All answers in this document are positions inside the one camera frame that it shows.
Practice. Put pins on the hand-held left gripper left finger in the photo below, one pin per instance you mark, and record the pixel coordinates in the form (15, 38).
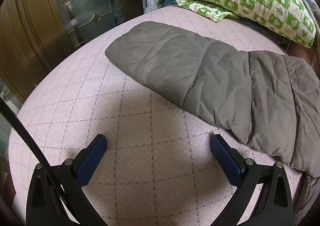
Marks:
(91, 161)

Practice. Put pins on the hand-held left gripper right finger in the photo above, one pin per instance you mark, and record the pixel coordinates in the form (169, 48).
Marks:
(225, 163)

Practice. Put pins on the grey padded coat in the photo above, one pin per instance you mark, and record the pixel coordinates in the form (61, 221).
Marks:
(200, 73)

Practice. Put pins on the wooden door with glass panel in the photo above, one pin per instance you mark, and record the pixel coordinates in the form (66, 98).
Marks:
(37, 28)

